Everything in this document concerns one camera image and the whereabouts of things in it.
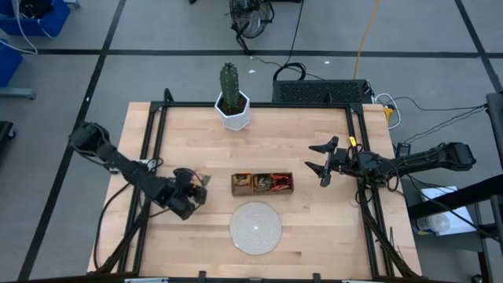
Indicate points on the round woven placemat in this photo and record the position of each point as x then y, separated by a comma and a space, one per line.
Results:
255, 228

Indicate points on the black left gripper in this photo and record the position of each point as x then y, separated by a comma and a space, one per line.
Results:
188, 190

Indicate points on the white box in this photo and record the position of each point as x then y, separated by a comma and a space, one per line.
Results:
461, 226

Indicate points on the blue storage bin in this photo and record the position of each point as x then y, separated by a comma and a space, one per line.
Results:
9, 63
55, 19

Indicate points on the black computer tower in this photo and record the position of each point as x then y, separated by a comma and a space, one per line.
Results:
322, 92

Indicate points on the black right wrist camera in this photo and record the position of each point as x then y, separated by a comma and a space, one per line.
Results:
367, 161

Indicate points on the black floor fan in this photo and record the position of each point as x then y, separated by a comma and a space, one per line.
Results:
251, 17

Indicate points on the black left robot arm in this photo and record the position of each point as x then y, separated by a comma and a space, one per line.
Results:
129, 171

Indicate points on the white hexagonal plant pot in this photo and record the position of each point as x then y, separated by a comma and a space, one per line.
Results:
236, 120

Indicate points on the wooden compartment box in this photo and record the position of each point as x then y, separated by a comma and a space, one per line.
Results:
236, 190

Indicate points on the yellow power plug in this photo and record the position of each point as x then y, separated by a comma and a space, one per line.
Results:
388, 113

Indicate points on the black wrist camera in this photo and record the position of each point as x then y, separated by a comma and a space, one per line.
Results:
367, 161
181, 208

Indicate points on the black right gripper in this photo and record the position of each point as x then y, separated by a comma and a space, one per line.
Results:
338, 161

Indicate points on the green cactus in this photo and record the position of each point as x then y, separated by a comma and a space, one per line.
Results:
229, 84

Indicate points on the white blue can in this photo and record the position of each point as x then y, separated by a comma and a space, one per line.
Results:
430, 225

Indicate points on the grey metal platform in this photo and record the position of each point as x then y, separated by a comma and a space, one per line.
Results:
17, 93

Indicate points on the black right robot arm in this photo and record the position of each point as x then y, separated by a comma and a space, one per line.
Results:
416, 161

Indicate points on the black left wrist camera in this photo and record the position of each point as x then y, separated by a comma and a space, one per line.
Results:
181, 208

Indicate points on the black metal cart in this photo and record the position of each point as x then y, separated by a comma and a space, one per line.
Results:
456, 198

